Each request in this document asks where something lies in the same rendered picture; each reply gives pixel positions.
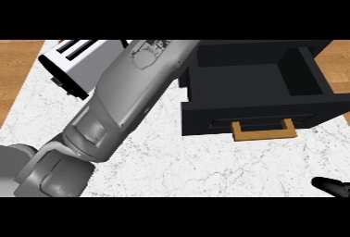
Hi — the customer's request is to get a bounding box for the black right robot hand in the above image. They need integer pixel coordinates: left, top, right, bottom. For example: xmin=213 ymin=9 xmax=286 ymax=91
xmin=310 ymin=176 xmax=350 ymax=198

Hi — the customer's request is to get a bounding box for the black drawer front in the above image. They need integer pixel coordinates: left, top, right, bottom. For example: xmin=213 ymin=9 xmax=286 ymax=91
xmin=180 ymin=94 xmax=350 ymax=137

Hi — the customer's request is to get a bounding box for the black open drawer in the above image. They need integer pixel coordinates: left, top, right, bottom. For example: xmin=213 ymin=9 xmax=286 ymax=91
xmin=177 ymin=39 xmax=350 ymax=103

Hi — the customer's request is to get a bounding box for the white toaster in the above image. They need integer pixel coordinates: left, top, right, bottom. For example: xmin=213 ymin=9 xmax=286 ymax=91
xmin=37 ymin=39 xmax=134 ymax=101

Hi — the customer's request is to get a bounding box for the wooden drawer handle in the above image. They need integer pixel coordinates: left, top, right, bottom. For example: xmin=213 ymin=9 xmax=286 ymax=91
xmin=230 ymin=118 xmax=300 ymax=143

